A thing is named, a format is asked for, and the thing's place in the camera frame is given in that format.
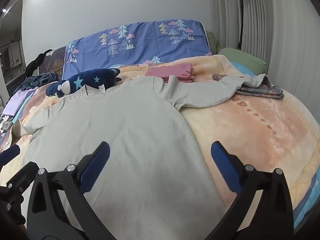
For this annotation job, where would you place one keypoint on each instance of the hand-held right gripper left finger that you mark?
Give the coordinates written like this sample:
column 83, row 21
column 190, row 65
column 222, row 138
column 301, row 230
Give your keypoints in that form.
column 96, row 165

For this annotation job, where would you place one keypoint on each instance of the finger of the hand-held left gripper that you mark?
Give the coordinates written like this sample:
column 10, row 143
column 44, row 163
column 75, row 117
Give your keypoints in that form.
column 17, row 180
column 11, row 152

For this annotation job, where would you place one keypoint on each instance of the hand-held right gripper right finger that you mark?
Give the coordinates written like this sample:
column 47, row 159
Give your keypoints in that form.
column 225, row 167

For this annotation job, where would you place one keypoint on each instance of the light grey t-shirt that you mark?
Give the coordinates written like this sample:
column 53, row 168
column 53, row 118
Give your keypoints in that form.
column 130, row 135

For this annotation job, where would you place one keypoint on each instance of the cartoon print sheet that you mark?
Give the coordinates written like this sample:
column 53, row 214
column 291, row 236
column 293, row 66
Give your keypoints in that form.
column 5, row 127

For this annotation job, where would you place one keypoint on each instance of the peach plush blanket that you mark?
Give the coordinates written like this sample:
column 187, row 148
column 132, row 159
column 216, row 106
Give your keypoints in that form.
column 250, row 130

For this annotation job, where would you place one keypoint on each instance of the lilac cloth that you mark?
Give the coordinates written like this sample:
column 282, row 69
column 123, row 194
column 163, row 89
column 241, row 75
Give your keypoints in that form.
column 17, row 101

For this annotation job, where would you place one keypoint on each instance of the dark teal fuzzy blanket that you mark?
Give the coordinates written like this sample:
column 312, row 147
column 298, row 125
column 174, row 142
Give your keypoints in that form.
column 40, row 78

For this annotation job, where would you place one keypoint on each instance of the folded paisley cloth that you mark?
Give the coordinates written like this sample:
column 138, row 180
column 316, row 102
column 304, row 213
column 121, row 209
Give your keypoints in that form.
column 262, row 91

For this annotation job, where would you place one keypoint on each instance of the navy star-pattern garment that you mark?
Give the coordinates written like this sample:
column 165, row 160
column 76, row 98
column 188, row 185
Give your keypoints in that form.
column 75, row 82

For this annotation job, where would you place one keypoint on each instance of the dark tree print pillow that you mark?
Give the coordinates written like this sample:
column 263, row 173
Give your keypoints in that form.
column 53, row 62

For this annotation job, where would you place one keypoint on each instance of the folded pink cloth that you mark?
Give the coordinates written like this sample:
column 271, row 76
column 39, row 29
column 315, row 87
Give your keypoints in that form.
column 172, row 71

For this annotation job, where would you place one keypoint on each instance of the arched mirror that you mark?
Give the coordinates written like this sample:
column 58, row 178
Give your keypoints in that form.
column 12, row 42

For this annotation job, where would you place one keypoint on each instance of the green pillow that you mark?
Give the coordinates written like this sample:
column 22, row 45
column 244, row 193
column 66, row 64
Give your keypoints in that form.
column 242, row 58

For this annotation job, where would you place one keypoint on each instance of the blue tree print sheet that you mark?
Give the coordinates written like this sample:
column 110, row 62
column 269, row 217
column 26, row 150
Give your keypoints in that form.
column 140, row 45

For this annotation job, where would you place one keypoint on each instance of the white pleated curtain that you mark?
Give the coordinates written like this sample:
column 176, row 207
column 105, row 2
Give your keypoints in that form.
column 262, row 17

